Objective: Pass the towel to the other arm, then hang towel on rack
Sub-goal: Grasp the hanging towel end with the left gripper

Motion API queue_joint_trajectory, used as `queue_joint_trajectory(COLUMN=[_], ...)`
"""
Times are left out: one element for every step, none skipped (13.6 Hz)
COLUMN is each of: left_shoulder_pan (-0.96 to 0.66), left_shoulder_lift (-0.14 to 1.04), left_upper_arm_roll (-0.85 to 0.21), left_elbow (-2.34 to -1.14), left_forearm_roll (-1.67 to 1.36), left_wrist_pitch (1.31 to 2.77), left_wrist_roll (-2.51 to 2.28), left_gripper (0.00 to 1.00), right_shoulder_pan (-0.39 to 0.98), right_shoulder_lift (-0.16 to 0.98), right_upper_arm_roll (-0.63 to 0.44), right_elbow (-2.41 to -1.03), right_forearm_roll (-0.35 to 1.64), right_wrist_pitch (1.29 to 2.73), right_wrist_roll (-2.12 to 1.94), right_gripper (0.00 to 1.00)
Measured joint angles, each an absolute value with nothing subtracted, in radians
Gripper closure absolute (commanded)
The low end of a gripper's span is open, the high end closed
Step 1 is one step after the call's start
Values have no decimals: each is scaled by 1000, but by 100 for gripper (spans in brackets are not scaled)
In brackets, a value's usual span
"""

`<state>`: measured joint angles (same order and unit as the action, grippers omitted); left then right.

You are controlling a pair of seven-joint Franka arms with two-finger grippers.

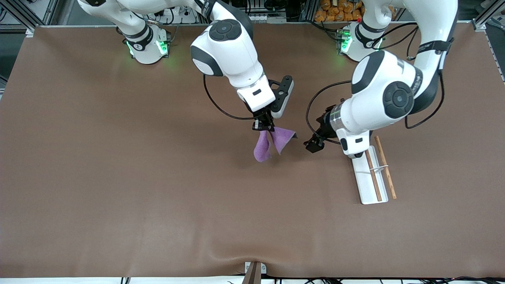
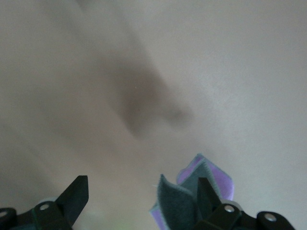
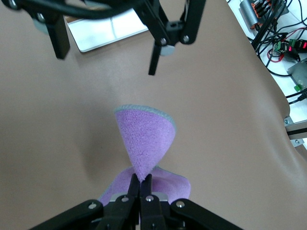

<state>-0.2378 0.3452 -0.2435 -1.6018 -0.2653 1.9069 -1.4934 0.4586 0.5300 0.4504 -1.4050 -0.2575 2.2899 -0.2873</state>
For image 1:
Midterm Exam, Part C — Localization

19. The white power strip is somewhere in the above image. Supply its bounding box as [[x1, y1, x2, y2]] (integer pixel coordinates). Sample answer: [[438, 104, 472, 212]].
[[146, 6, 198, 24]]

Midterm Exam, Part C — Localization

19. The brown table cover mat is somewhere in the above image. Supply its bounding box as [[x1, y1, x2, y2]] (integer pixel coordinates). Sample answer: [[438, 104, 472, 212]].
[[0, 22, 505, 278]]

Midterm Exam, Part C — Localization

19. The purple microfiber towel grey edging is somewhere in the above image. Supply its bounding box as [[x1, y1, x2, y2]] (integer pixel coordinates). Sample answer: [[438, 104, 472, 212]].
[[254, 126, 297, 163]]

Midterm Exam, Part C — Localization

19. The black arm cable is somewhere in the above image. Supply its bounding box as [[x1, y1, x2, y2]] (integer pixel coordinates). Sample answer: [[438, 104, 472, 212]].
[[203, 74, 256, 120], [306, 22, 446, 144]]

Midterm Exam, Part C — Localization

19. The orange snack bags pile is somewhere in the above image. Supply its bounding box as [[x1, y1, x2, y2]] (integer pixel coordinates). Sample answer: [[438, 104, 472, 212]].
[[314, 0, 365, 22]]

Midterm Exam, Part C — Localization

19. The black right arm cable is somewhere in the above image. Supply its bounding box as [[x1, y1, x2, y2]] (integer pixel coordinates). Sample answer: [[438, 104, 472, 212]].
[[203, 74, 256, 120]]

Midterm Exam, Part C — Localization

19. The aluminium frame profile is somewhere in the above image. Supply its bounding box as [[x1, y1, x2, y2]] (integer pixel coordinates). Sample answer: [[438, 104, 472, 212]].
[[471, 0, 505, 32], [0, 0, 60, 32]]

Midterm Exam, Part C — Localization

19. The white connector block row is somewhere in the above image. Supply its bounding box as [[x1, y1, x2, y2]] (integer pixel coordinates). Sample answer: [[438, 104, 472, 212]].
[[248, 14, 286, 23]]

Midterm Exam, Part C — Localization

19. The white rack base tray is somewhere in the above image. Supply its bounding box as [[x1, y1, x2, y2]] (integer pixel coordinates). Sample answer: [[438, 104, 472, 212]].
[[351, 146, 389, 205]]

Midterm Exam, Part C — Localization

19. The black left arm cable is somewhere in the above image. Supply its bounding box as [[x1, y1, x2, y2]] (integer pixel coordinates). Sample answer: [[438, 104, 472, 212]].
[[306, 22, 446, 144]]

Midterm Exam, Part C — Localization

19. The long wooden rack bar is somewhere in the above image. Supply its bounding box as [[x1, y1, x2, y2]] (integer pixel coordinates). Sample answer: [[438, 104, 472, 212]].
[[374, 136, 397, 199]]

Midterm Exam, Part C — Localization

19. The brown camera mount post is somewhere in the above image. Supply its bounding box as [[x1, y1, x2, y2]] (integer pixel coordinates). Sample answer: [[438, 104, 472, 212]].
[[241, 261, 262, 284]]

